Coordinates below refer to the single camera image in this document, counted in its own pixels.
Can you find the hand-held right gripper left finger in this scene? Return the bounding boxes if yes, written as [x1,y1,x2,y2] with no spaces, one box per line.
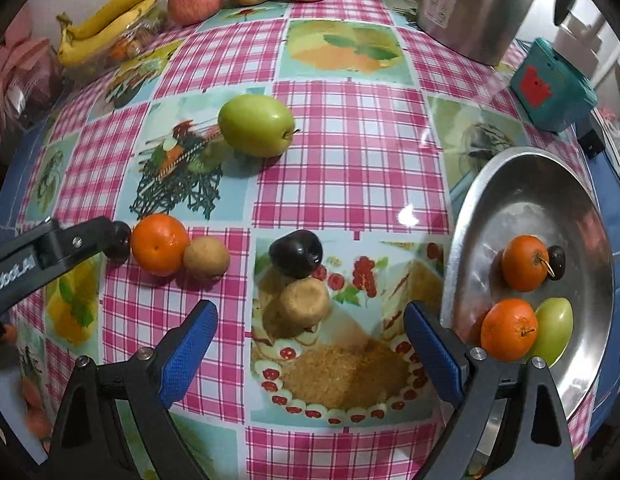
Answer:
[47,300,219,480]

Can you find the pink wrapped flower bouquet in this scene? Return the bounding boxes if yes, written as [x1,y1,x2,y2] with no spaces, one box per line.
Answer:
[0,10,66,131]

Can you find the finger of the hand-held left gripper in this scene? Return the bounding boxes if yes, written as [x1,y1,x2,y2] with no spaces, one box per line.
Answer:
[21,216,120,275]

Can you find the round green jujube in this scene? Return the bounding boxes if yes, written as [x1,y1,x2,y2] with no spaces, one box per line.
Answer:
[218,94,300,158]

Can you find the yellow banana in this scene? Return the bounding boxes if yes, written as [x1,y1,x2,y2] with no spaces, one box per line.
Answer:
[56,0,158,67]
[65,0,172,41]

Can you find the round tan fruit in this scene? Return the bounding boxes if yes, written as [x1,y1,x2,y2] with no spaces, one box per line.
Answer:
[278,276,332,330]

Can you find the dark purple plum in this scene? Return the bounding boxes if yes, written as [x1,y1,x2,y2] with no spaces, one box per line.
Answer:
[546,245,567,281]
[268,230,324,279]
[106,221,133,262]

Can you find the pink checkered printed tablecloth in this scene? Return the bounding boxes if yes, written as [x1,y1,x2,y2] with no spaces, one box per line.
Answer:
[5,0,613,480]

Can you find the clear plastic fruit container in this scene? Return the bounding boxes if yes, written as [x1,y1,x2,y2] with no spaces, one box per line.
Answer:
[72,7,171,81]

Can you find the large oval green jujube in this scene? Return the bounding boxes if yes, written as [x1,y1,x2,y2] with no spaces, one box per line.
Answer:
[527,297,574,368]

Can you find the brown kiwi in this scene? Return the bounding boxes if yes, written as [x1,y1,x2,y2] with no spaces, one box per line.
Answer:
[183,236,231,281]

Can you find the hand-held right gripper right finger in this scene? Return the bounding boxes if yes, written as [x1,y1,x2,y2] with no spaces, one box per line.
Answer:
[403,301,576,480]

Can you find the teal box with red label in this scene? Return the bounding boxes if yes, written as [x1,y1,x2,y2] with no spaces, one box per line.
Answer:
[510,37,598,132]

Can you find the small black box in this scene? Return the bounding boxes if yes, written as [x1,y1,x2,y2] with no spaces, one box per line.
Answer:
[577,130,606,158]

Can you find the orange mandarin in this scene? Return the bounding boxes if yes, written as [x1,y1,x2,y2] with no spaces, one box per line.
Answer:
[130,213,191,277]
[501,235,550,292]
[480,298,539,362]

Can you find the round metal plate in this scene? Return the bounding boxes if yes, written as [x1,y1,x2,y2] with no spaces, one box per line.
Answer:
[440,146,616,423]

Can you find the stainless steel thermos jug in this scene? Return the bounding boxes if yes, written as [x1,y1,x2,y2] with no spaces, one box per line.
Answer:
[416,0,583,67]

